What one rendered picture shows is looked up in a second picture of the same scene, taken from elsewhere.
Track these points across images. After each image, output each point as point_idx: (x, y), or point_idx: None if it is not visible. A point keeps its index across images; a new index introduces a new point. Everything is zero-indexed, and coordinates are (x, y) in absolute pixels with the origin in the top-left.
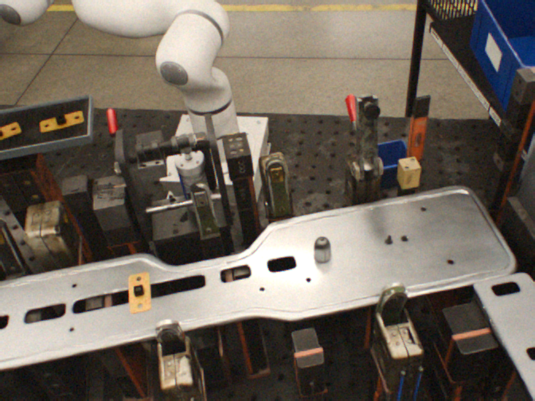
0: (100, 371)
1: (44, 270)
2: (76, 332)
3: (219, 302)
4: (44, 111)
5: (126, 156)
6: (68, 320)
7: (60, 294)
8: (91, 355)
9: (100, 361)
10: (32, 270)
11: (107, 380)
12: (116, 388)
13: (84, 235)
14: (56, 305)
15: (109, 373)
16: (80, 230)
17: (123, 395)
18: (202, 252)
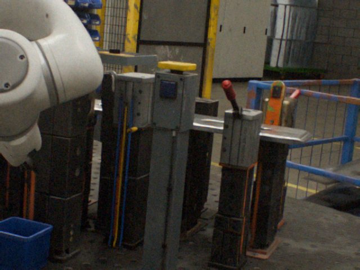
0: (93, 213)
1: (81, 264)
2: (99, 100)
3: None
4: None
5: None
6: (99, 102)
7: (94, 105)
8: (91, 220)
9: (88, 215)
10: (91, 269)
11: (92, 211)
12: (90, 208)
13: (25, 233)
14: (91, 245)
15: (88, 212)
16: (30, 207)
17: (89, 203)
18: None
